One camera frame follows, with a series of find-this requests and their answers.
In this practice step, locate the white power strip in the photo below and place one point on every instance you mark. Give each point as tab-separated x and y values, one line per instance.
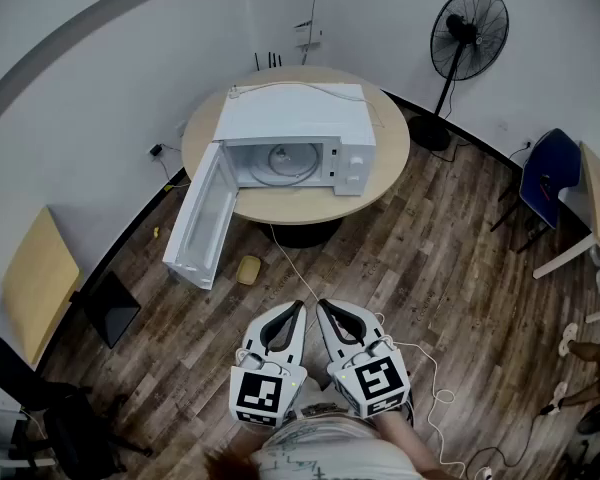
487	473

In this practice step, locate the yellow wooden board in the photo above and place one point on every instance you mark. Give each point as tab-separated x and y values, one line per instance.
40	283

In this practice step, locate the black office chair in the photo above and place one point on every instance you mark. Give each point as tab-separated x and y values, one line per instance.
65	418

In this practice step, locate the black power adapter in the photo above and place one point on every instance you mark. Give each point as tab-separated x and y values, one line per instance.
155	150

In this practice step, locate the blue chair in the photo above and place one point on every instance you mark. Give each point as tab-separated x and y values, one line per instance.
550	178

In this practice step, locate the white wall-mounted boxes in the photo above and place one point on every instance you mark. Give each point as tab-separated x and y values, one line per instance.
307	33

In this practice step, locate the white microwave door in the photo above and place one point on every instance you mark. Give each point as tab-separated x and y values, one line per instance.
200	218

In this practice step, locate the round glass turntable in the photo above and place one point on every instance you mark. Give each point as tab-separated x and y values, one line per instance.
302	168

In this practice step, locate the white microwave oven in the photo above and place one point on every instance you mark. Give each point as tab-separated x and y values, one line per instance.
290	118

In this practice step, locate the black standing fan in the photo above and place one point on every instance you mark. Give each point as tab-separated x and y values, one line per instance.
462	28

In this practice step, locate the white wall plate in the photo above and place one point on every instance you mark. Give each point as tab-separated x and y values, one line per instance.
181	128

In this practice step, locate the person's belt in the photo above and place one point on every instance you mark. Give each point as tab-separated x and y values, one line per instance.
320	409

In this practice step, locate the person's light trousers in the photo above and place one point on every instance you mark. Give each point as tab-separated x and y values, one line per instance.
315	393

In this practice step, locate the white router with black antennas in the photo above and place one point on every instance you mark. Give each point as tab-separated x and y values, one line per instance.
269	62

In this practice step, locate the person's right forearm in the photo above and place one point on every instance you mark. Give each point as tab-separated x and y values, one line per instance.
405	438

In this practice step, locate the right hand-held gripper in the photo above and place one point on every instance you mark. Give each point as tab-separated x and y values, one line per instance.
377	380

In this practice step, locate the person's white printed shirt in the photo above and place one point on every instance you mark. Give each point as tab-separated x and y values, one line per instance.
330	453

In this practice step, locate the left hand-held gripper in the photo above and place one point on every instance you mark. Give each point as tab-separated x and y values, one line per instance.
257	395

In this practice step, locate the yellow floor dish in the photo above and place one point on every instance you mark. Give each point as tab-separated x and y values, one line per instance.
248	270

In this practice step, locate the black flat panel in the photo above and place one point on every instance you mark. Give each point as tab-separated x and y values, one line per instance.
110	313

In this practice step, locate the round wooden table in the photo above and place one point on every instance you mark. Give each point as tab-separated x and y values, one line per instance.
290	208

